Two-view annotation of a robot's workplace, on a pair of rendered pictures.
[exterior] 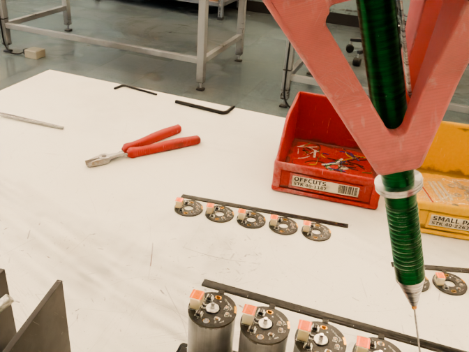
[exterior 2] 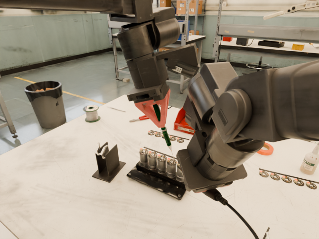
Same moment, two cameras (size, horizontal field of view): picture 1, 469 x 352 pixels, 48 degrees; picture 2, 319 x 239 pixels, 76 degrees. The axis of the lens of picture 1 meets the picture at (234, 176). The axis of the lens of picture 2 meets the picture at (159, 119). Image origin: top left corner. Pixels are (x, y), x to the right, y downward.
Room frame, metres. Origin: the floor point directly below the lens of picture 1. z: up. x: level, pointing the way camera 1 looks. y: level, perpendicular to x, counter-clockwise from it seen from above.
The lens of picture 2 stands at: (-0.22, -0.14, 1.16)
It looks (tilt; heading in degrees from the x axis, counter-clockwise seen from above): 29 degrees down; 14
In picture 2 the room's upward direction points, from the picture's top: straight up
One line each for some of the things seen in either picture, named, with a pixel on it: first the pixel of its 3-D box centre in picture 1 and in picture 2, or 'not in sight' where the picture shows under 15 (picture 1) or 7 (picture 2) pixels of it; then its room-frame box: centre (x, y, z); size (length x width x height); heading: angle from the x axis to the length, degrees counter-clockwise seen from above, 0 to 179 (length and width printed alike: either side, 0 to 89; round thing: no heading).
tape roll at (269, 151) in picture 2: not in sight; (263, 148); (0.38, -0.34, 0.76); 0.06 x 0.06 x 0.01
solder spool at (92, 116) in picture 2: not in sight; (91, 113); (0.43, 0.30, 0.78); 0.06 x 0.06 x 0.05
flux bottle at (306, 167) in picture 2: not in sight; (313, 157); (0.30, -0.44, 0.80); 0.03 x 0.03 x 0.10
